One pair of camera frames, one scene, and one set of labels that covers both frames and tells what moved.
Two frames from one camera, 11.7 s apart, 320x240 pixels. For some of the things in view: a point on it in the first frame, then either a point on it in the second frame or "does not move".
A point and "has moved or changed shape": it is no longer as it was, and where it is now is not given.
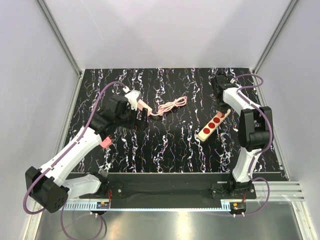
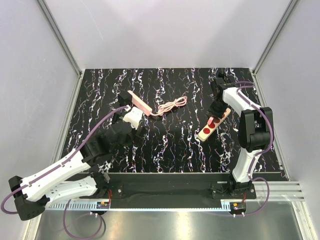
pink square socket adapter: (106, 142) has moved or changed shape
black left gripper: (136, 123) -> (138, 138)
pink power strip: (141, 104) does not move
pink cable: (164, 106) does not move
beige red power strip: (204, 134) does not move
